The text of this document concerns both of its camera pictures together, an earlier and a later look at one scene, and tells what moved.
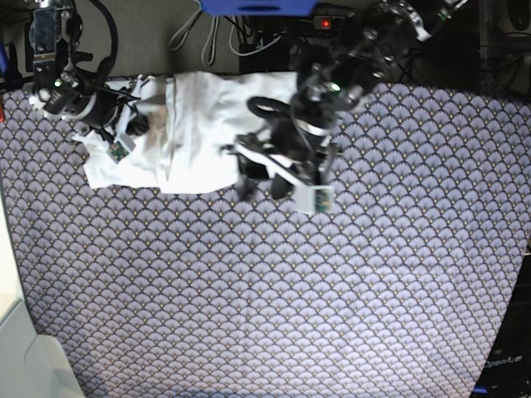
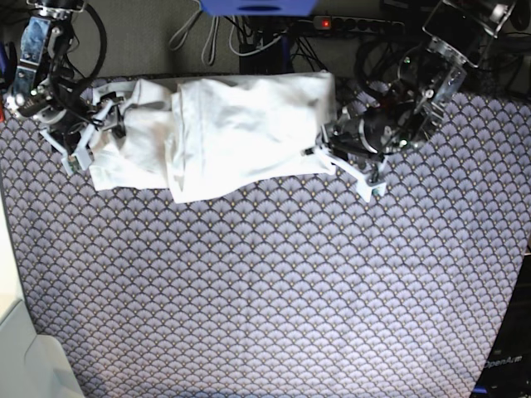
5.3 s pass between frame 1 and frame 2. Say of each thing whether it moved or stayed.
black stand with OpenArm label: stayed
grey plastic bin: stayed
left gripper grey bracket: moved
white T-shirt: moved
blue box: stayed
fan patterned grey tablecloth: stayed
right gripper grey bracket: moved
